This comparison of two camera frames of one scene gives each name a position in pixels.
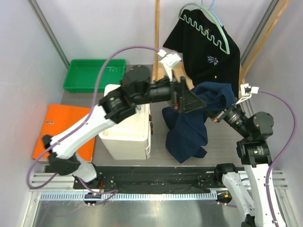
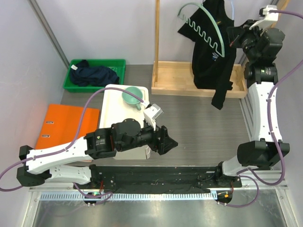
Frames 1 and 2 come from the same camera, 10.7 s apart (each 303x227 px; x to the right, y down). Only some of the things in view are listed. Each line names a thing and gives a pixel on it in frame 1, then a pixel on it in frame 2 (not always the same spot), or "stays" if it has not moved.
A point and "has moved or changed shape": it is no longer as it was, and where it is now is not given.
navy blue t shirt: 188,132 -> 82,74
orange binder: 58,117 stays
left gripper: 182,100 -> 167,143
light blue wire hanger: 209,7 -> 233,10
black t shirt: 210,55 has moved or changed shape
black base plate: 160,179 stays
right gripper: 218,115 -> 236,33
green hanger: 198,4 has moved or changed shape
